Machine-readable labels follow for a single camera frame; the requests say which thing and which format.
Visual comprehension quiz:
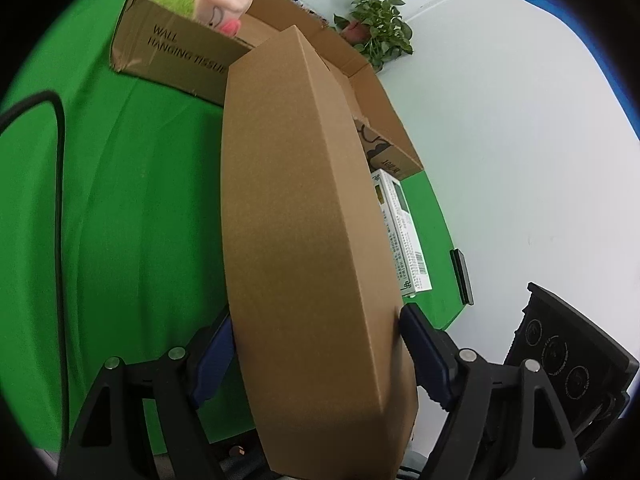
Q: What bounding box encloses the black cable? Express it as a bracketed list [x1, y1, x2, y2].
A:
[0, 90, 71, 446]

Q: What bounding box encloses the blue wall banner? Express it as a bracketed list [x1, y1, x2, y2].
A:
[492, 0, 640, 126]

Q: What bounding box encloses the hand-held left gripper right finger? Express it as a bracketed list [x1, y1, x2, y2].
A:
[397, 302, 586, 480]

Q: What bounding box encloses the long brown cardboard box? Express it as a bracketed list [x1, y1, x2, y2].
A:
[220, 25, 421, 478]

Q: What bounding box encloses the potted plant in red pot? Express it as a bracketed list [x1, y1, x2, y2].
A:
[334, 0, 415, 73]

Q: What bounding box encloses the printed cardboard box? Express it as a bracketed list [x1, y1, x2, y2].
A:
[110, 0, 426, 181]

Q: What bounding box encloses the black phone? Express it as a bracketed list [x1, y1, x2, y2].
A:
[449, 248, 475, 306]

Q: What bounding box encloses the white and green carton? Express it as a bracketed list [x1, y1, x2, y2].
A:
[370, 169, 433, 298]

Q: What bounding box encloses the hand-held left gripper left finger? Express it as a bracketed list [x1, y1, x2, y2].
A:
[57, 310, 238, 480]

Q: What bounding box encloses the colourful patterned small box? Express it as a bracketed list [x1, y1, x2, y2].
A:
[277, 0, 328, 22]

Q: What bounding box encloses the green tablecloth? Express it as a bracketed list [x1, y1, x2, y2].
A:
[0, 0, 471, 461]

